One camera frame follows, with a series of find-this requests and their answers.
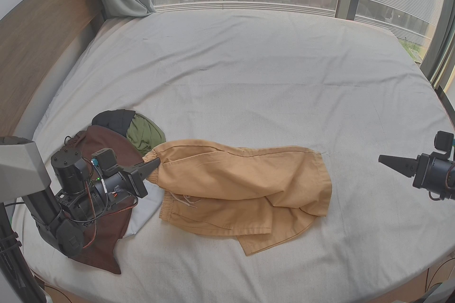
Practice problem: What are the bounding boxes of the green garment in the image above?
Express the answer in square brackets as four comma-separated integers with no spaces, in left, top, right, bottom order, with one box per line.
[126,113,166,156]

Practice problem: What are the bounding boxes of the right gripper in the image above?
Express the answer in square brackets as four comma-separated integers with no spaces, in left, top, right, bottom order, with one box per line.
[412,153,450,193]

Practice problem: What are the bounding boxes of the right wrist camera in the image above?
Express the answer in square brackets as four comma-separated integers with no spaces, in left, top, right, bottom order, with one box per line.
[435,131,455,157]

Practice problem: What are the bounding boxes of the bed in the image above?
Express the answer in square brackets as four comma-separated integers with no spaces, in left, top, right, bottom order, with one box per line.
[0,0,455,303]

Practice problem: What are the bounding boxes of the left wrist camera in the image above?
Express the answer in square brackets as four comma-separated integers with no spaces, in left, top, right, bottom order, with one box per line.
[92,149,120,181]

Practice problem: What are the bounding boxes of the pale blue garment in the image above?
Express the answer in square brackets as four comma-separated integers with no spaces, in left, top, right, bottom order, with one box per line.
[123,184,163,240]

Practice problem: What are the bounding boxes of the tan shorts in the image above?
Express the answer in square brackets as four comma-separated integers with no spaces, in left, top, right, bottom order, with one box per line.
[143,139,333,256]

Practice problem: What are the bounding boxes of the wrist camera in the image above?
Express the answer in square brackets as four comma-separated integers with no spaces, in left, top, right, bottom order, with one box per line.
[435,131,455,157]
[92,149,120,181]

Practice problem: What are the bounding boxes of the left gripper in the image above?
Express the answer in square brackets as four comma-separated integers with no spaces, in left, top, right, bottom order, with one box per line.
[102,168,148,205]

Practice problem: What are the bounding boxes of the black garment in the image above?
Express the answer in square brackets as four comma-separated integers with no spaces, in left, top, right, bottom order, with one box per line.
[92,110,137,137]

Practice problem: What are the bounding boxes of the brown shorts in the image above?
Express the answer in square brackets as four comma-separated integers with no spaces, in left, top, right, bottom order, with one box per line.
[62,126,150,275]

